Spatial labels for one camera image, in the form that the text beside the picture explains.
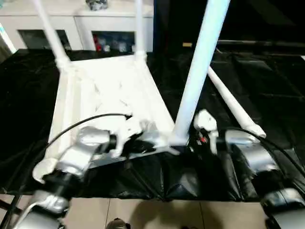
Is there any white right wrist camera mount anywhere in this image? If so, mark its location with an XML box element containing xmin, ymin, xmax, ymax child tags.
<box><xmin>193</xmin><ymin>109</ymin><xmax>219</xmax><ymax>155</ymax></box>

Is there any clear bag of dark parts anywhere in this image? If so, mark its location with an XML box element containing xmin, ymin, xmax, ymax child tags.
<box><xmin>85</xmin><ymin>0</ymin><xmax>110</xmax><ymax>11</ymax></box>

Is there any white plastic table top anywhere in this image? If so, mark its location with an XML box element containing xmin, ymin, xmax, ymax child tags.
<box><xmin>32</xmin><ymin>51</ymin><xmax>191</xmax><ymax>185</ymax></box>

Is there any long dark bar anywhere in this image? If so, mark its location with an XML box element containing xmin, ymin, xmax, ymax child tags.
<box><xmin>218</xmin><ymin>40</ymin><xmax>305</xmax><ymax>48</ymax></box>

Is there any black mat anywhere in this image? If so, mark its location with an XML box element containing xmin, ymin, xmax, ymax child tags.
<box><xmin>0</xmin><ymin>49</ymin><xmax>305</xmax><ymax>203</ymax></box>

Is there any white plastic table leg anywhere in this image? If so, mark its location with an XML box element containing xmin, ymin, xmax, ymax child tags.
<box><xmin>133</xmin><ymin>0</ymin><xmax>148</xmax><ymax>61</ymax></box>
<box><xmin>175</xmin><ymin>0</ymin><xmax>231</xmax><ymax>144</ymax></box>
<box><xmin>207</xmin><ymin>69</ymin><xmax>267</xmax><ymax>139</ymax></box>
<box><xmin>34</xmin><ymin>0</ymin><xmax>72</xmax><ymax>70</ymax></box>

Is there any black folding stand frame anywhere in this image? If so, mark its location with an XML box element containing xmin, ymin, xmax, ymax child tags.
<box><xmin>0</xmin><ymin>195</ymin><xmax>22</xmax><ymax>216</ymax></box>

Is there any white cabinet with glass doors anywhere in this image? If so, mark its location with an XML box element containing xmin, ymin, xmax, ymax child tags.
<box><xmin>0</xmin><ymin>0</ymin><xmax>155</xmax><ymax>53</ymax></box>

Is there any grey curtain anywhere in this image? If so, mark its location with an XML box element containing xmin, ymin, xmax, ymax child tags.
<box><xmin>0</xmin><ymin>35</ymin><xmax>13</xmax><ymax>63</ymax></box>

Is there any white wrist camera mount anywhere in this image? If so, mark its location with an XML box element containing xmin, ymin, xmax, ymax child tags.
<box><xmin>193</xmin><ymin>109</ymin><xmax>219</xmax><ymax>155</ymax></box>
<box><xmin>112</xmin><ymin>116</ymin><xmax>149</xmax><ymax>158</ymax></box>

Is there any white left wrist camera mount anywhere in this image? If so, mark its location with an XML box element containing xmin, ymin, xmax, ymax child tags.
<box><xmin>112</xmin><ymin>116</ymin><xmax>149</xmax><ymax>158</ymax></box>

